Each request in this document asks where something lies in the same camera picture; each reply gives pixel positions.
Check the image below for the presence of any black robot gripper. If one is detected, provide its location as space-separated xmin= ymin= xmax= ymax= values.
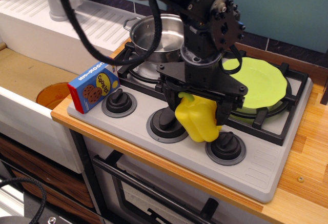
xmin=157 ymin=47 xmax=248 ymax=129

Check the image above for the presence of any yellow toy bell pepper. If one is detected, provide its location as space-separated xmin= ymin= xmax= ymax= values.
xmin=175 ymin=92 xmax=221 ymax=142

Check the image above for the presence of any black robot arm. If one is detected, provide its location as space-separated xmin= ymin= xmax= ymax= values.
xmin=148 ymin=0 xmax=248 ymax=126

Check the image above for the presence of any middle black stove knob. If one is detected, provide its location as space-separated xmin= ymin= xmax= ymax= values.
xmin=146 ymin=107 xmax=188 ymax=144

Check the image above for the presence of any black stove knob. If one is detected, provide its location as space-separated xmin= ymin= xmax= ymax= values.
xmin=206 ymin=132 xmax=247 ymax=166
xmin=146 ymin=107 xmax=188 ymax=144
xmin=101 ymin=88 xmax=137 ymax=118

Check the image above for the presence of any right black stove knob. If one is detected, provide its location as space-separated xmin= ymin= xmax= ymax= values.
xmin=206 ymin=132 xmax=247 ymax=166

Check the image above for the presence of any light green plate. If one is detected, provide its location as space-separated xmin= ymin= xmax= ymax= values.
xmin=231 ymin=57 xmax=288 ymax=109

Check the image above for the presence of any grey toy stove top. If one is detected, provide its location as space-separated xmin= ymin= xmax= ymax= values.
xmin=67 ymin=39 xmax=314 ymax=204

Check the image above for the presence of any left black stove knob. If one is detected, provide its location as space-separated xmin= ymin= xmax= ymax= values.
xmin=101 ymin=88 xmax=137 ymax=118

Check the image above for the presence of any stainless steel pot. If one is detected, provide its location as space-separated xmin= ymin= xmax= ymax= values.
xmin=123 ymin=14 xmax=184 ymax=64

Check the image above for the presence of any left black burner grate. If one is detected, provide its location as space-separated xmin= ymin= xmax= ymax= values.
xmin=113 ymin=40 xmax=200 ymax=107

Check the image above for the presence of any black burner grate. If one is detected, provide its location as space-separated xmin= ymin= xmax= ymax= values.
xmin=113 ymin=40 xmax=200 ymax=107
xmin=225 ymin=51 xmax=310 ymax=146

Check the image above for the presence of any right black burner grate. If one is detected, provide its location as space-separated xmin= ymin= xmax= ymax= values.
xmin=225 ymin=51 xmax=310 ymax=146

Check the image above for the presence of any blue cookie box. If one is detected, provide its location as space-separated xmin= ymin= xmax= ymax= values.
xmin=68 ymin=62 xmax=120 ymax=114

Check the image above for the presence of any oven door window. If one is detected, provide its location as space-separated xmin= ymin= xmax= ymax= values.
xmin=112 ymin=177 xmax=204 ymax=223

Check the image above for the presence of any orange plastic bowl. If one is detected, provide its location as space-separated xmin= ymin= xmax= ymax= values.
xmin=36 ymin=82 xmax=70 ymax=110

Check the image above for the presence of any brown wooden drawer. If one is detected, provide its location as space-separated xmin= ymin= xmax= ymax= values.
xmin=1 ymin=134 xmax=102 ymax=224

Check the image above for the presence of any white toy sink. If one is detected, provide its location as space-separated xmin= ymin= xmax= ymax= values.
xmin=0 ymin=0 xmax=139 ymax=175

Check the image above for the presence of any black oven door handle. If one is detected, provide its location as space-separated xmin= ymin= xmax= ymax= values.
xmin=92 ymin=151 xmax=218 ymax=223

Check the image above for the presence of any black braided cable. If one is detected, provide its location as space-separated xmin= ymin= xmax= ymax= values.
xmin=0 ymin=177 xmax=49 ymax=224

